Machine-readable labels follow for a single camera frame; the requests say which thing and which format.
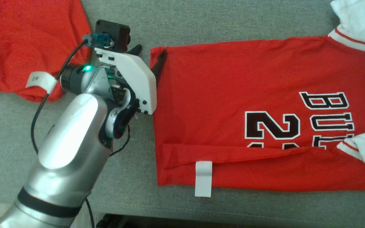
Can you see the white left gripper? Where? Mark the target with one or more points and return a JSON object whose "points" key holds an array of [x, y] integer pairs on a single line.
{"points": [[135, 72]]}

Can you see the red white basketball jersey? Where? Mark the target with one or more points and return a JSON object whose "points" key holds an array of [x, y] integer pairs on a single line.
{"points": [[217, 95]]}

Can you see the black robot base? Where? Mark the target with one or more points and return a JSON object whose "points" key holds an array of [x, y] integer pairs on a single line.
{"points": [[112, 222]]}

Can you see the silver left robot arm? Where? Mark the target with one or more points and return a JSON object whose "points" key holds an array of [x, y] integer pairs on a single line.
{"points": [[68, 142]]}

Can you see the red shorts white trim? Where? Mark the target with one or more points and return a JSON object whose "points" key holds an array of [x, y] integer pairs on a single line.
{"points": [[11, 31]]}

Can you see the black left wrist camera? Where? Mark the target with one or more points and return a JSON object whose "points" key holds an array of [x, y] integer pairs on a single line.
{"points": [[111, 30]]}

